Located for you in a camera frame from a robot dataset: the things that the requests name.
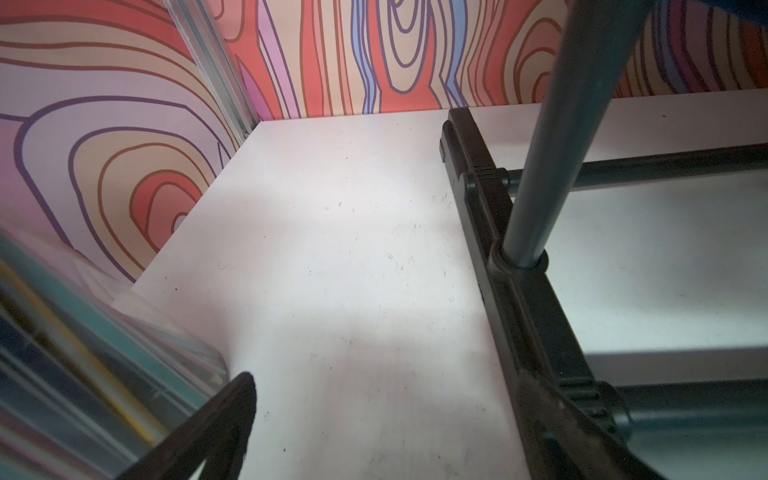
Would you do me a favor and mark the aluminium frame post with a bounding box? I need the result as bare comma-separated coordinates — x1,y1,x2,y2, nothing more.
163,0,259,145

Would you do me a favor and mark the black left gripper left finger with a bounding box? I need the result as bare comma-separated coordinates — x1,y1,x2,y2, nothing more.
120,372,257,479

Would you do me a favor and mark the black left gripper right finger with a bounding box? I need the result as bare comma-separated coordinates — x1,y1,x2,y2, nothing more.
517,370,661,479

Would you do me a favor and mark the black clothes rack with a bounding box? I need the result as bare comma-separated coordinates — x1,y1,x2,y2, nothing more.
440,1,767,458

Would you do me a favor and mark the clear pencil cup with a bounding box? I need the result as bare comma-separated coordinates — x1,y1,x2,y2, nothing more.
1,211,230,479

